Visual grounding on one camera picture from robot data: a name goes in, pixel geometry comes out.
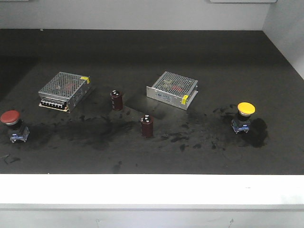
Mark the left metal power supply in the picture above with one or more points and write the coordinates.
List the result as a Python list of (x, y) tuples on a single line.
[(64, 91)]

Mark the right metal power supply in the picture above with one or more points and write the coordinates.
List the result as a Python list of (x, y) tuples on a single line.
[(174, 90)]

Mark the red mushroom push button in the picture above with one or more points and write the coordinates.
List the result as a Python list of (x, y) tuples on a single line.
[(17, 129)]

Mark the front maroon capacitor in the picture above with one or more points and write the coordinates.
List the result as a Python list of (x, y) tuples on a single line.
[(147, 126)]

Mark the rear maroon capacitor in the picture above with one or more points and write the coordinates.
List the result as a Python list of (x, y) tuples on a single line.
[(117, 100)]

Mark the yellow mushroom push button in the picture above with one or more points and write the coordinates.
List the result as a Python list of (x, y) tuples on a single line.
[(241, 121)]

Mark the maroon capacitor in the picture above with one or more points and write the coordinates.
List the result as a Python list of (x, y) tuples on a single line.
[(117, 100), (147, 126)]

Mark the metal power supply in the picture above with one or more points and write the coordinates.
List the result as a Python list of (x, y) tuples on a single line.
[(174, 90), (64, 91)]

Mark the white shelf front edge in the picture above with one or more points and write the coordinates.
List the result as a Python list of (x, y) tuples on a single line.
[(151, 191)]

